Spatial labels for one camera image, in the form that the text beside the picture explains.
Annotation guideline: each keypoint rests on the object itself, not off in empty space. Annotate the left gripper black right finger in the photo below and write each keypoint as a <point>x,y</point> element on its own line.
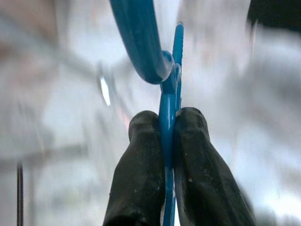
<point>202,176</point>

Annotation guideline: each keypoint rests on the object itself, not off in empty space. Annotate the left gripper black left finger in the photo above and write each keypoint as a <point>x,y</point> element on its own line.
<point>138,176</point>

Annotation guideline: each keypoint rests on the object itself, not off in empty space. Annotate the blue plastic hanger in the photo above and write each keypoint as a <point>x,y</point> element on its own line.
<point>141,35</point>

